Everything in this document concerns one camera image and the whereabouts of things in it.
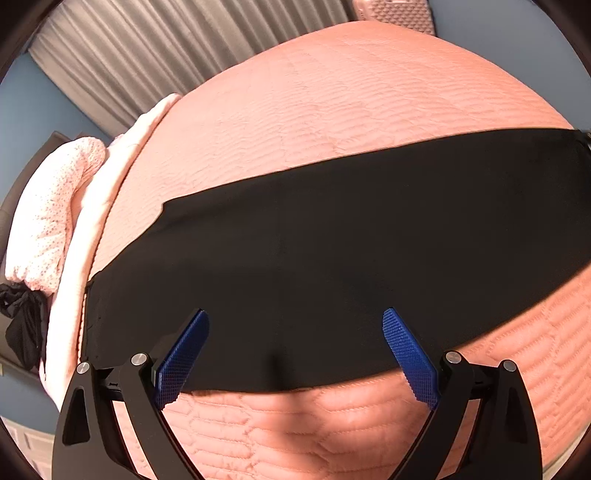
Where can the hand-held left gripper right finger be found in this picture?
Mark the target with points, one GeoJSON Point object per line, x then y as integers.
{"type": "Point", "coordinates": [411, 355]}

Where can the black pants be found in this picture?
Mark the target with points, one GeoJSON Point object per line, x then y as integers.
{"type": "Point", "coordinates": [332, 258]}

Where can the pink hard-shell suitcase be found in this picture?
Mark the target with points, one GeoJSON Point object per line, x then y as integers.
{"type": "Point", "coordinates": [397, 14]}

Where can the black cloth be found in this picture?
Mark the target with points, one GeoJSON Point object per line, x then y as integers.
{"type": "Point", "coordinates": [25, 323]}

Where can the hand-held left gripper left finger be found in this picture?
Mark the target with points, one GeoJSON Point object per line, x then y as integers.
{"type": "Point", "coordinates": [182, 353]}

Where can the light pink folded blanket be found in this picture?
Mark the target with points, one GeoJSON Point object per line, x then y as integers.
{"type": "Point", "coordinates": [87, 258]}

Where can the grey curtain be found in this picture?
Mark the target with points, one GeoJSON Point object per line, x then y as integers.
{"type": "Point", "coordinates": [152, 50]}

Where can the pink dotted pillow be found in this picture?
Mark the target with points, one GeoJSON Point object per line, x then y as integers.
{"type": "Point", "coordinates": [51, 207]}

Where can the pink quilted bedspread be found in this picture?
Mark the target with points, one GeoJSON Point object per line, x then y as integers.
{"type": "Point", "coordinates": [323, 115]}

